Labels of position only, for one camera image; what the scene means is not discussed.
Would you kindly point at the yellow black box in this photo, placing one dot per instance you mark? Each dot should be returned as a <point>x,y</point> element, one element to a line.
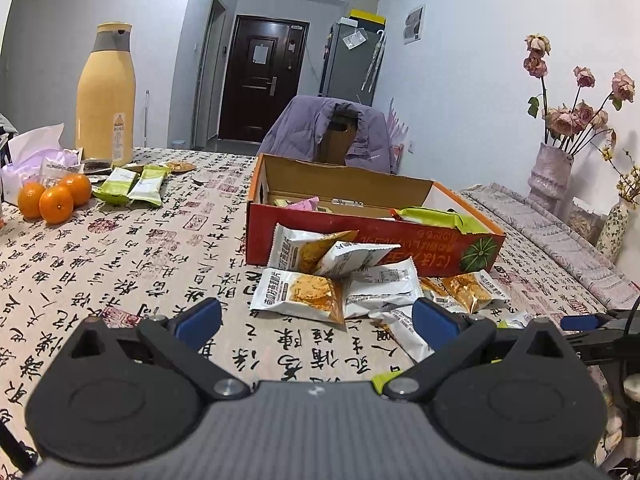
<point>369,16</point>

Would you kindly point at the purple padded jacket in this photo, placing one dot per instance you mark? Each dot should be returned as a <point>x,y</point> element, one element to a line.
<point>300,130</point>

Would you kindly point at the yellow flower twigs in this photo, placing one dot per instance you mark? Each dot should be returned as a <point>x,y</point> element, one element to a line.
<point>627,180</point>

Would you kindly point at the white tissue pack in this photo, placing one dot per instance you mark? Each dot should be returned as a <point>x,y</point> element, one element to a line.
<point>20,177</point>

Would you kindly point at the pink ribbed vase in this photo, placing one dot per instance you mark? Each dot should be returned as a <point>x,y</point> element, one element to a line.
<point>550,177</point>

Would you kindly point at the white paper notice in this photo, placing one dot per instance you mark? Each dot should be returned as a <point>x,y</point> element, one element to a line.
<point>260,54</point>

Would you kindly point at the small brown packet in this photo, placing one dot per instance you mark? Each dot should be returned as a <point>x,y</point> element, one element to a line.
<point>180,166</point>

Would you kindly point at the floral patterned vase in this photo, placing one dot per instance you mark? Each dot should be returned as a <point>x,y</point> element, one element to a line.
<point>612,232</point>

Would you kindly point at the glass storage jar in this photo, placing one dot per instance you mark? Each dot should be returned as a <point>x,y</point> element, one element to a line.
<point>585,222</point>

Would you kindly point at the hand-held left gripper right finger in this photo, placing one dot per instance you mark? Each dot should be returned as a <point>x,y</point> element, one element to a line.
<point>435,324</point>

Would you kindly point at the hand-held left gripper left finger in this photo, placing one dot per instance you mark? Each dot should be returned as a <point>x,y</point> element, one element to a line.
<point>200,322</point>

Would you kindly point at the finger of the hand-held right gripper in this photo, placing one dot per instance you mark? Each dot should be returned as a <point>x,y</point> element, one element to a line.
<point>585,322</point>
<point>610,347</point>

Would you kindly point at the pink snack packet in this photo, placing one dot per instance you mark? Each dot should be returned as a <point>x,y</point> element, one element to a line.
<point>305,205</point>

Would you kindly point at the bunch of dried roses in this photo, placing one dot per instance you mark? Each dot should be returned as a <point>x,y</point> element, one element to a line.
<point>570,120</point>

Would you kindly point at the lime green snack packet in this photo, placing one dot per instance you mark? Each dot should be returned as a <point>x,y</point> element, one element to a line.
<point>435,217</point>

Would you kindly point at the dark cloth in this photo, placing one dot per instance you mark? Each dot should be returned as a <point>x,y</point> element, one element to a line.
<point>7,135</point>

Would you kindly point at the small dark packet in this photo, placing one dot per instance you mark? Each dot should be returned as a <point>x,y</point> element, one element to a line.
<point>97,166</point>

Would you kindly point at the grey fridge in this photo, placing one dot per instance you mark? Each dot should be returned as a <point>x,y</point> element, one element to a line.
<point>345,75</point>

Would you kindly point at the dark entrance door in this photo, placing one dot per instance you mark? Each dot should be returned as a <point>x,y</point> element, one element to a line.
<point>250,100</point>

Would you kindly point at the folded grey pink quilt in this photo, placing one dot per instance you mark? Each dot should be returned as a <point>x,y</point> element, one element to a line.
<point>560,250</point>

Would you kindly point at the red orange cardboard box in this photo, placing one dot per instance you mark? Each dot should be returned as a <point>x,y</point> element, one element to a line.
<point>435,252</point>

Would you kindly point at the orange mandarin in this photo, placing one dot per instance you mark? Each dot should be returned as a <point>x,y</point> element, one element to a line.
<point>77,189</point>
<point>31,201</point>
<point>56,205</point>

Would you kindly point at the yellow thermos bottle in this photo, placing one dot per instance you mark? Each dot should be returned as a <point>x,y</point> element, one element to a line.
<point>105,110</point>

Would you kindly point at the wooden chair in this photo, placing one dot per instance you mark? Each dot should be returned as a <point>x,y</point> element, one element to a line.
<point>339,142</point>

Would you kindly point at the folded white umbrella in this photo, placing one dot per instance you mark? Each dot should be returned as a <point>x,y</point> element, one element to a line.
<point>374,62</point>

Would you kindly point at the pile of cracker packets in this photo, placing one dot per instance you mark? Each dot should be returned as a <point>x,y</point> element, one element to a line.
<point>310,295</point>

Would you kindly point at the small white label packet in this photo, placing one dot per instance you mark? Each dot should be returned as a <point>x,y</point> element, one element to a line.
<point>60,167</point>

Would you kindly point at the grey interior door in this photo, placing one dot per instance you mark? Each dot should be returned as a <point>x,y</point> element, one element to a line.
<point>207,75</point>

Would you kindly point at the clear plastic bag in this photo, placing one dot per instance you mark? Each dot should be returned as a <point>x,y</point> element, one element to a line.
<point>355,39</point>

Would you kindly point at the wall poster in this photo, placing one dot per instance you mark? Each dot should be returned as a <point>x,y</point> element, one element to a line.
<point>414,25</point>

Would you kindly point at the white tissue paper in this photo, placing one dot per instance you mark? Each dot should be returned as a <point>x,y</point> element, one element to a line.
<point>35,145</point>

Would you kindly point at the small green white packet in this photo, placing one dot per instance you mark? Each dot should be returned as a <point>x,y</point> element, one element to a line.
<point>149,186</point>
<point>117,185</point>

